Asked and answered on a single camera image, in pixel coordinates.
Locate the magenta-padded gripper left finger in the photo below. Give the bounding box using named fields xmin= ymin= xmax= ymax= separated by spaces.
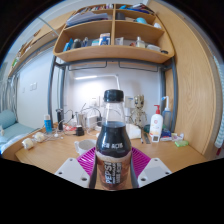
xmin=54 ymin=147 xmax=99 ymax=189

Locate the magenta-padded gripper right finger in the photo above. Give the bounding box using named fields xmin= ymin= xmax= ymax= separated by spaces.
xmin=128 ymin=146 xmax=173 ymax=189

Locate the cola bottle with black cap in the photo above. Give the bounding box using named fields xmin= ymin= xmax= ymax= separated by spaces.
xmin=94 ymin=89 xmax=133 ymax=191

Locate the small white digital display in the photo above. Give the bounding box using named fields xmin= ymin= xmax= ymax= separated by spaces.
xmin=150 ymin=133 xmax=161 ymax=143

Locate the small blue box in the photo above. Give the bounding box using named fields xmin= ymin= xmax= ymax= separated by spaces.
xmin=159 ymin=129 xmax=173 ymax=141

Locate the green packet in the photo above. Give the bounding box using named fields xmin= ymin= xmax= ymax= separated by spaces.
xmin=174 ymin=139 xmax=190 ymax=148

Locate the white tissue pack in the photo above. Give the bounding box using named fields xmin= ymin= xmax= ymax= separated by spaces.
xmin=124 ymin=123 xmax=143 ymax=140

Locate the white tape roll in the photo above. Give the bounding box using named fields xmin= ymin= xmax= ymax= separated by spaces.
xmin=33 ymin=131 xmax=46 ymax=143
xmin=21 ymin=138 xmax=36 ymax=150

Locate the white lotion bottle, red pump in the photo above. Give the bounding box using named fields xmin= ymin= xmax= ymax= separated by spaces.
xmin=148 ymin=104 xmax=164 ymax=138

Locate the blue tube bottle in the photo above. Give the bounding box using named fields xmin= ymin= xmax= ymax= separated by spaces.
xmin=43 ymin=114 xmax=54 ymax=134

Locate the black electric shaver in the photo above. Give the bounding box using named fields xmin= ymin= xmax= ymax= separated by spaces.
xmin=55 ymin=108 xmax=65 ymax=131

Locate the clear pump bottle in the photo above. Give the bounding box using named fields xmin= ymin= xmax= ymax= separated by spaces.
xmin=161 ymin=95 xmax=174 ymax=132

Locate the white power adapter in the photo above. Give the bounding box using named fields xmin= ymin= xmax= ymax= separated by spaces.
xmin=85 ymin=114 xmax=101 ymax=129

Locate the wooden tree figurine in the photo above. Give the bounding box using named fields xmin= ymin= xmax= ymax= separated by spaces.
xmin=130 ymin=94 xmax=148 ymax=127

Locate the teal sofa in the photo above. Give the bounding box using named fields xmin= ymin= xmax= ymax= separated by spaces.
xmin=0 ymin=109 xmax=36 ymax=148

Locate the striped white-green towel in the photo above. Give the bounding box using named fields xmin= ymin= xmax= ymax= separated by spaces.
xmin=213 ymin=54 xmax=224 ymax=149

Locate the white desk lamp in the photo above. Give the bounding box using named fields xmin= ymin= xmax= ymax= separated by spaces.
xmin=73 ymin=73 xmax=122 ymax=94

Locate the wooden wardrobe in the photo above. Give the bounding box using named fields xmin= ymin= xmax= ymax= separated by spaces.
xmin=146 ymin=0 xmax=223 ymax=158

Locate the wooden shelf unit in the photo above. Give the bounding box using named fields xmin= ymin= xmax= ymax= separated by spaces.
xmin=52 ymin=3 xmax=175 ymax=64

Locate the grey metal frame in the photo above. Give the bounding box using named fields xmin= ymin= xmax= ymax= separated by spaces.
xmin=46 ymin=54 xmax=179 ymax=133

